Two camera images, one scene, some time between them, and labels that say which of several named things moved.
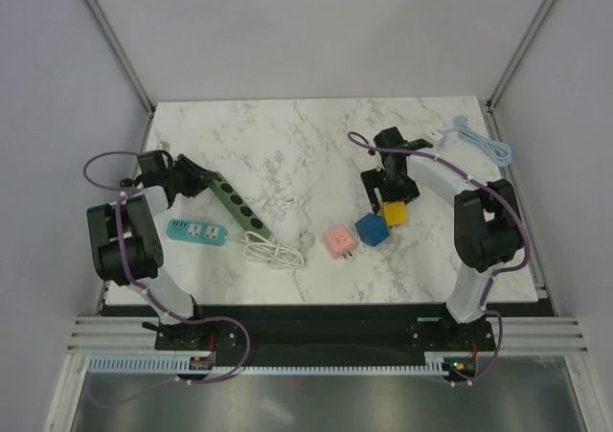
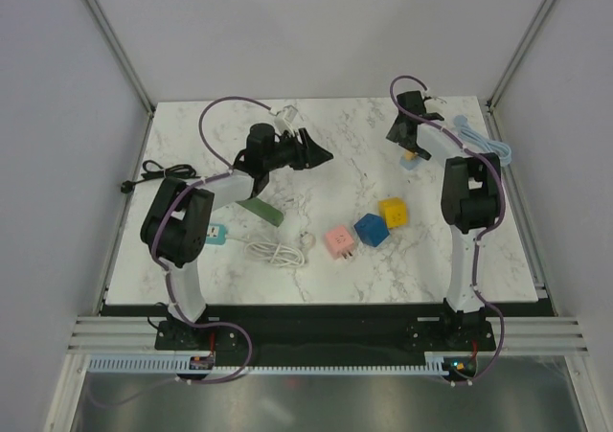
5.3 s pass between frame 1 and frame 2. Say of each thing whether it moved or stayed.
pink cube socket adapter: stayed
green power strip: moved
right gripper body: moved
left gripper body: moved
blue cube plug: stayed
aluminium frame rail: stayed
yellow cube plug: stayed
